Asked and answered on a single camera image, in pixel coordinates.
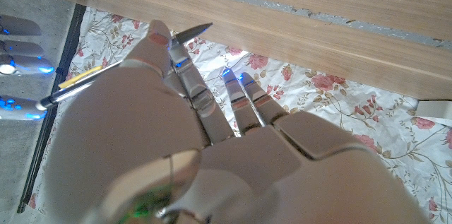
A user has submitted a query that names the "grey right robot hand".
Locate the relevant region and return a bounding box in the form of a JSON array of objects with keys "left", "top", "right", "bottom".
[{"left": 0, "top": 14, "right": 56, "bottom": 121}]

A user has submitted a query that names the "floral backdrop cloth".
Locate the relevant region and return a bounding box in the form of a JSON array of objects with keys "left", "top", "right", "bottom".
[{"left": 17, "top": 6, "right": 452, "bottom": 224}]

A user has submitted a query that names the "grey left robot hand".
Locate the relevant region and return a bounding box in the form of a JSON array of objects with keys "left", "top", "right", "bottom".
[{"left": 42, "top": 19, "right": 428, "bottom": 224}]

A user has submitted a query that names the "black mechanical pencil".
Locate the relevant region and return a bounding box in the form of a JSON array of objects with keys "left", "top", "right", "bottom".
[{"left": 35, "top": 22, "right": 214, "bottom": 111}]

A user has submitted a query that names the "black backdrop frame pole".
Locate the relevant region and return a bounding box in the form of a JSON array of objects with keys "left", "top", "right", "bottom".
[{"left": 17, "top": 4, "right": 88, "bottom": 214}]

